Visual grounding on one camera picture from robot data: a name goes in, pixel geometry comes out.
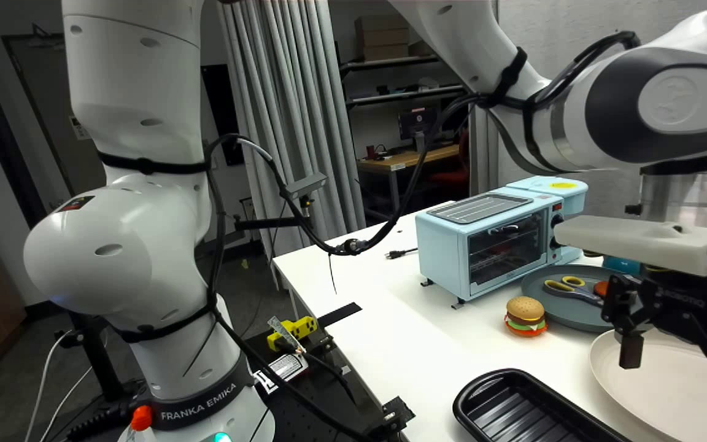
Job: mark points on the grey door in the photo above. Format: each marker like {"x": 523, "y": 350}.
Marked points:
{"x": 42, "y": 98}

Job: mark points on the light blue toaster oven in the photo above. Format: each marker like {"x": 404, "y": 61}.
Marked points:
{"x": 485, "y": 237}

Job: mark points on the grey camera on stand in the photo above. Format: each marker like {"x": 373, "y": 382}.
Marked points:
{"x": 275, "y": 221}

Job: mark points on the black table clamp bracket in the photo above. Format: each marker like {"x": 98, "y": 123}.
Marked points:
{"x": 399, "y": 413}
{"x": 343, "y": 312}

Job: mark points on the large brown cardboard box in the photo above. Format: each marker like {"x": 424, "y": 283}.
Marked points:
{"x": 383, "y": 37}

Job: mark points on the beige plate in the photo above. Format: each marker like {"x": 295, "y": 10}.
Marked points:
{"x": 673, "y": 401}

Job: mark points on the black wall panel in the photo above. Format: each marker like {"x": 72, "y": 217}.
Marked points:
{"x": 219, "y": 98}

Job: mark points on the dark grey plate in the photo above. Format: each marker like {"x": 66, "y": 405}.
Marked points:
{"x": 559, "y": 315}

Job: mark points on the yellow black clamp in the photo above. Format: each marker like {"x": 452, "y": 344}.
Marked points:
{"x": 295, "y": 326}

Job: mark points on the wooden desk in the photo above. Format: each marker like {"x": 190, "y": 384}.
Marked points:
{"x": 393, "y": 161}

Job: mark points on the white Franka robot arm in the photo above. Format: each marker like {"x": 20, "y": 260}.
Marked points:
{"x": 124, "y": 254}

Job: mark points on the white bottle orange cap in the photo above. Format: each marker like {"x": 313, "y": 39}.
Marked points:
{"x": 141, "y": 417}

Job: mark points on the toy burger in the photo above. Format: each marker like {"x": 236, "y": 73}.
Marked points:
{"x": 527, "y": 315}

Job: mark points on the white curtain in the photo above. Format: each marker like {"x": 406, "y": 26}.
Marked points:
{"x": 287, "y": 82}

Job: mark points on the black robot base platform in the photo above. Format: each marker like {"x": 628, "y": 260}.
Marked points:
{"x": 329, "y": 401}

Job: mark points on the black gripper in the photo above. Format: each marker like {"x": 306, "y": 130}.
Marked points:
{"x": 698, "y": 296}

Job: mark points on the metal shelf unit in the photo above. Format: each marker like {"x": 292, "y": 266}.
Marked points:
{"x": 393, "y": 61}

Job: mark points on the red toy disc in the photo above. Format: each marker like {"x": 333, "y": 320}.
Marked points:
{"x": 601, "y": 288}

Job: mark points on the black tray bowl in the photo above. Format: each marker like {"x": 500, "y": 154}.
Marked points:
{"x": 517, "y": 407}

